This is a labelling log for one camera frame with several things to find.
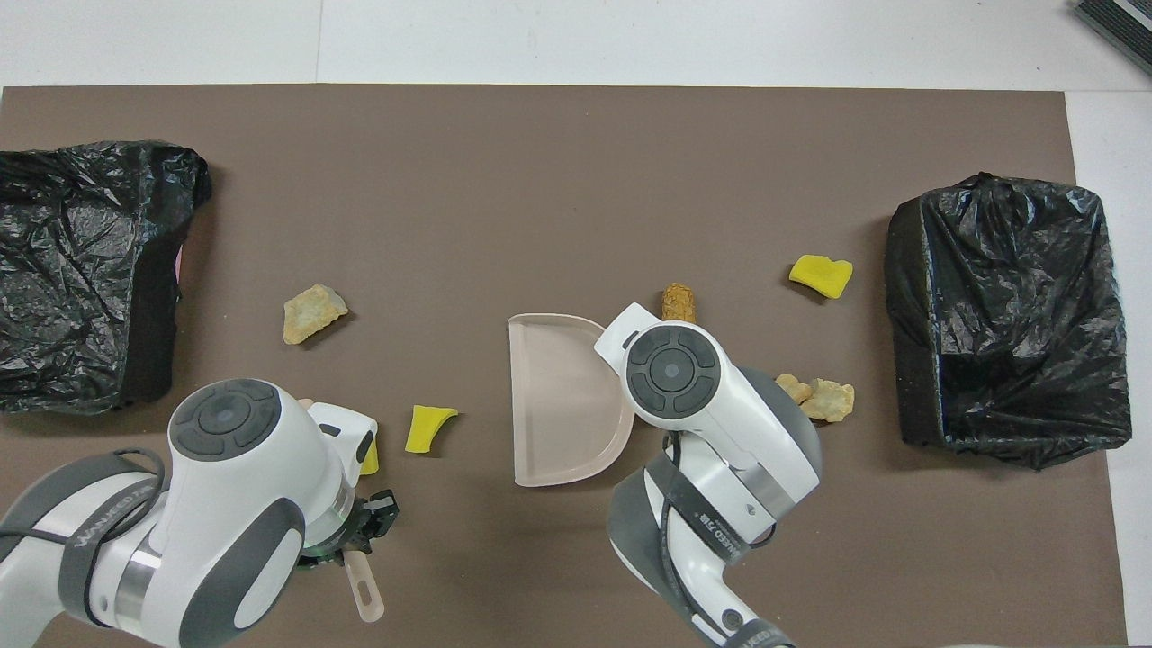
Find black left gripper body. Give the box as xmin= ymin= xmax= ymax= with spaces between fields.
xmin=299 ymin=495 xmax=379 ymax=570

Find beige hand brush black bristles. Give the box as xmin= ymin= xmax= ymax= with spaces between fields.
xmin=295 ymin=397 xmax=387 ymax=625

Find yellow wedge sponge piece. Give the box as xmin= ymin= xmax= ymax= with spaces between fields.
xmin=405 ymin=405 xmax=460 ymax=455

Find beige plastic dustpan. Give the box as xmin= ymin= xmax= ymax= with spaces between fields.
xmin=508 ymin=312 xmax=636 ymax=488

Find large beige sponge chunk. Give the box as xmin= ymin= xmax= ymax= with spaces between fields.
xmin=283 ymin=283 xmax=349 ymax=346

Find bag-covered bin with pink rim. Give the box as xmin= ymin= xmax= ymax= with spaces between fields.
xmin=0 ymin=139 xmax=213 ymax=415

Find open bin with black bag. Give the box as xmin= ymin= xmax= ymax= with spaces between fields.
xmin=884 ymin=173 xmax=1133 ymax=471

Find brown table mat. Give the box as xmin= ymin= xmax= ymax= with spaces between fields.
xmin=0 ymin=85 xmax=1128 ymax=648

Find yellow rounded sponge piece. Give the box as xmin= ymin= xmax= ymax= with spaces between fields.
xmin=789 ymin=255 xmax=854 ymax=300

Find dark ribbed panel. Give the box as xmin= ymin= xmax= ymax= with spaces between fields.
xmin=1075 ymin=0 xmax=1152 ymax=75

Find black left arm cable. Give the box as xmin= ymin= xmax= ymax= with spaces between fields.
xmin=0 ymin=447 xmax=168 ymax=543

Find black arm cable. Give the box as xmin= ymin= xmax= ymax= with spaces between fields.
xmin=0 ymin=447 xmax=168 ymax=543
xmin=660 ymin=432 xmax=784 ymax=648

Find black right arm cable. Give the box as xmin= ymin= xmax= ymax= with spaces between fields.
xmin=660 ymin=432 xmax=784 ymax=648

